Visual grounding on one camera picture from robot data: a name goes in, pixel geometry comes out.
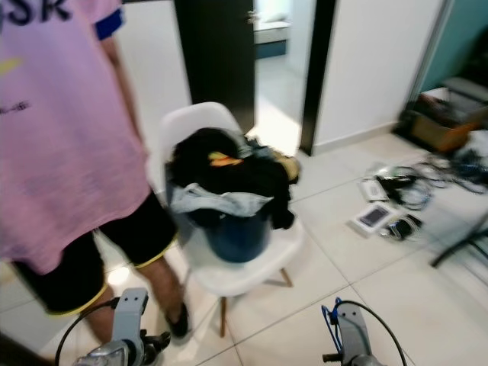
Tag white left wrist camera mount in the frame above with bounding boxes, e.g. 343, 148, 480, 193
114, 287, 150, 355

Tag grey-green garment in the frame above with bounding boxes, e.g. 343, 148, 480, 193
240, 133, 279, 161

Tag garment with khaki waistband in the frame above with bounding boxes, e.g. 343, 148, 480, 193
274, 152, 302, 184

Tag coiled cable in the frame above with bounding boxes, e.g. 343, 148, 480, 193
396, 179, 435, 210

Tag white mattress teal base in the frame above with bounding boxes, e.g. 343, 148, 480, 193
255, 15, 292, 60

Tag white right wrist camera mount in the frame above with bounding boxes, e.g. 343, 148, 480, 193
338, 301, 376, 366

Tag white shell chair wooden legs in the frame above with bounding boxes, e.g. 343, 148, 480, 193
159, 101, 306, 338

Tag black handheld device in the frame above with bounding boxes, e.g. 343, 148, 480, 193
375, 173, 424, 207

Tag black shirt colourful print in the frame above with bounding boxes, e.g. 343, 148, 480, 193
168, 128, 297, 231

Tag black door frame post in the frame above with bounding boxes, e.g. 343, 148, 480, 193
299, 0, 338, 157

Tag white crumpled cloth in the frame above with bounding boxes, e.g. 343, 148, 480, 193
450, 130, 488, 172

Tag white adapter box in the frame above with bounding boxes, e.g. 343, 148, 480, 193
360, 179, 388, 203

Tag dark blue bucket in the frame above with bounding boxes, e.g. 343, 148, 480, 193
192, 207, 275, 264

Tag black door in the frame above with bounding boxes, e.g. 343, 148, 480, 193
174, 0, 256, 132

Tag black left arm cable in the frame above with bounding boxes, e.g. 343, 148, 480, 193
55, 297, 123, 366

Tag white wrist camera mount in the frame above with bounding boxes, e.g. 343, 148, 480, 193
114, 287, 150, 355
338, 301, 376, 366

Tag person in pink shirt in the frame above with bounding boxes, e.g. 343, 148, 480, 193
0, 0, 193, 344

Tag black pouch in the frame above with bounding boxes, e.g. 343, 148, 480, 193
385, 215, 425, 243

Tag light grey garment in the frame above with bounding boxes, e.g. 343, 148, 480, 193
169, 183, 274, 218

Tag brown cardboard box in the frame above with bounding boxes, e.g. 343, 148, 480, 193
403, 85, 488, 153

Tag white game console box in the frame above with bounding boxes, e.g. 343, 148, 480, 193
353, 202, 399, 236

